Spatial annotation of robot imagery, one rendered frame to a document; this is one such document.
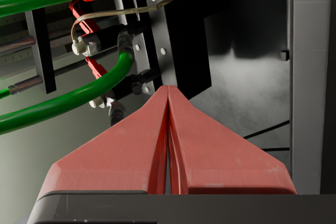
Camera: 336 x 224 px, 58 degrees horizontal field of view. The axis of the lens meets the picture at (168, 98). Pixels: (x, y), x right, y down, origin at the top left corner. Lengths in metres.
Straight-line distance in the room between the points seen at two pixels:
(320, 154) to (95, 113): 0.54
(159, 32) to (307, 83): 0.22
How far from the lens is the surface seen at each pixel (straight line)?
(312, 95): 0.39
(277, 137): 0.61
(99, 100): 0.44
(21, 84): 0.61
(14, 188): 0.78
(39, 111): 0.25
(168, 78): 0.49
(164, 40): 0.46
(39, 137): 0.75
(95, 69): 0.48
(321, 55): 0.36
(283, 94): 0.56
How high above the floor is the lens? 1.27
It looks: 34 degrees down
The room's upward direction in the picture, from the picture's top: 120 degrees counter-clockwise
